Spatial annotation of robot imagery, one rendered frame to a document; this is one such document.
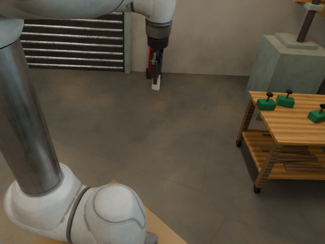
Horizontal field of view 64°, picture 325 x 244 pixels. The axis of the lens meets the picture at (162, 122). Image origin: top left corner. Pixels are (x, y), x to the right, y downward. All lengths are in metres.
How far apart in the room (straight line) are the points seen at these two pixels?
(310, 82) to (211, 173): 1.27
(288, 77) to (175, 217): 1.57
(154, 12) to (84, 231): 0.65
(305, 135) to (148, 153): 1.13
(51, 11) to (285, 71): 2.33
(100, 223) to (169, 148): 1.57
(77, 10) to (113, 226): 0.49
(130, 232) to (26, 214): 0.26
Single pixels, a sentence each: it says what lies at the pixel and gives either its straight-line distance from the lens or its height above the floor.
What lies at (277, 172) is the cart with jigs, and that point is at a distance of 2.01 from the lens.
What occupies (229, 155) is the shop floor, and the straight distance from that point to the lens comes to 2.25.
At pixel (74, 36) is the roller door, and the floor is 0.41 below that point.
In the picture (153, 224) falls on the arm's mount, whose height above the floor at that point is 0.68.
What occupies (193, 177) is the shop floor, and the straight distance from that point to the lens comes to 2.00.
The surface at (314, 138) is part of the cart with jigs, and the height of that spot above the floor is 0.53.
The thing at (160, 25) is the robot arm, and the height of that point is 1.23.
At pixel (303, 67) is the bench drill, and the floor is 0.59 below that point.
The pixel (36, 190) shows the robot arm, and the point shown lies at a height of 0.98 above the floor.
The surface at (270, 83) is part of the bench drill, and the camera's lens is 2.55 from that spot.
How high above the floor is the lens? 1.50
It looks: 38 degrees down
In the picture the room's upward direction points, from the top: 6 degrees clockwise
